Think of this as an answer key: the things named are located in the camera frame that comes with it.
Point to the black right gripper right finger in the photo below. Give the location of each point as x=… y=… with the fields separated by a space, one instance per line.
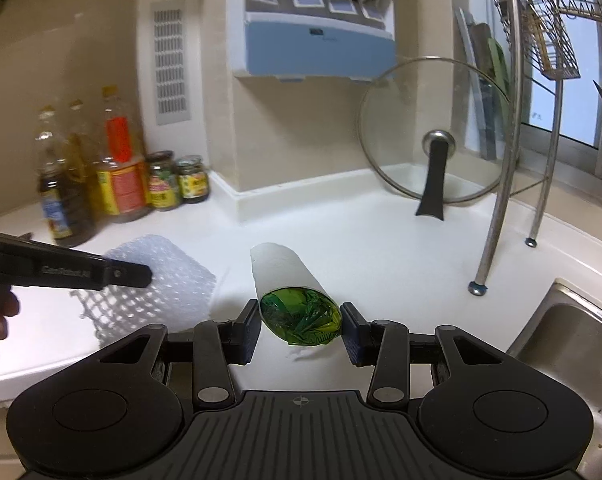
x=383 y=345

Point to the dark soy sauce bottle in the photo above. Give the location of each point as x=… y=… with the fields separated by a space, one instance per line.
x=62 y=184

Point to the silver wall vent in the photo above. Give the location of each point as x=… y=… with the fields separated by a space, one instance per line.
x=169 y=62

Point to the glass pot lid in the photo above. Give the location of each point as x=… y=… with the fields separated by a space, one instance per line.
x=411 y=130

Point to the blue white wall dispenser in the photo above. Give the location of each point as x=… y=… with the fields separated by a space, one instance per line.
x=297 y=39

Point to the cutting boards by window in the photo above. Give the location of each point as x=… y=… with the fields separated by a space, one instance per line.
x=485 y=80

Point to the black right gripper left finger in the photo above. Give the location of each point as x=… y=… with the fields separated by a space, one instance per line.
x=217 y=345

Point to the checkered lid sauce jar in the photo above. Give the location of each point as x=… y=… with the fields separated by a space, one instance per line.
x=193 y=179

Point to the white roll with green wrapper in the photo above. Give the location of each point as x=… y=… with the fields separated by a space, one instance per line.
x=293 y=305

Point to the yellow bean sauce jar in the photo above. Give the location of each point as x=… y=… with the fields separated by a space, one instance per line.
x=162 y=181

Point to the stainless steel sink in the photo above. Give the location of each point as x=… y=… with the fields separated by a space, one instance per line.
x=563 y=339

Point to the red label oil bottle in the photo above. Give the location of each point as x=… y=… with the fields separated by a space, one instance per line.
x=122 y=170

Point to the metal dish rack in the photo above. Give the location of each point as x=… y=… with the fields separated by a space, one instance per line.
x=559 y=43

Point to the yellow oil bottle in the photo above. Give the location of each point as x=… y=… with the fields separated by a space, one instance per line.
x=82 y=141

